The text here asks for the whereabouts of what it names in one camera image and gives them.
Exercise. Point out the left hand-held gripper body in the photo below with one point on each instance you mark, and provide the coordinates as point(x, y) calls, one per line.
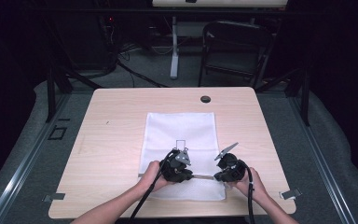
point(174, 169)

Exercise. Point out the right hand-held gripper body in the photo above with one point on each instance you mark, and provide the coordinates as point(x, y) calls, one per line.
point(233, 169)

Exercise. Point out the white towel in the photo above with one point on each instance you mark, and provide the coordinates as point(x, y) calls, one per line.
point(180, 127)

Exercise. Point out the person's left hand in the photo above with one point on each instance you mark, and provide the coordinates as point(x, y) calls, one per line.
point(154, 177)

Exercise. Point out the person's right hand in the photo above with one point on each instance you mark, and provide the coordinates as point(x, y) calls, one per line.
point(254, 186)

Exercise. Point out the grey tape piece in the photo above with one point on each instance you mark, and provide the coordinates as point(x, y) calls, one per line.
point(55, 196)
point(290, 193)

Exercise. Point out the black metal stand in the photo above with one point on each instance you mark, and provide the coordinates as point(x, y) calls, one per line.
point(51, 99)
point(305, 105)

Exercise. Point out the white desk leg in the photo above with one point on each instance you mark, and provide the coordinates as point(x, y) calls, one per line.
point(174, 62)

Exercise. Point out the black folding chair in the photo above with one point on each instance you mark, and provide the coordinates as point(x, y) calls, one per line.
point(236, 34)

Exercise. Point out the dark equipment with red light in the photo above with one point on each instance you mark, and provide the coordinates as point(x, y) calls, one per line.
point(105, 40)

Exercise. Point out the white desk top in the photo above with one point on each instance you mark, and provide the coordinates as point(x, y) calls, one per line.
point(217, 3)

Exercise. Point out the black metal crossbar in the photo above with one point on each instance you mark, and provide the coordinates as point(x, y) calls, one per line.
point(105, 11)

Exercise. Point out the aluminium floor rail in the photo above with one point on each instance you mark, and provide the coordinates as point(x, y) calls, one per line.
point(321, 158)
point(6, 193)

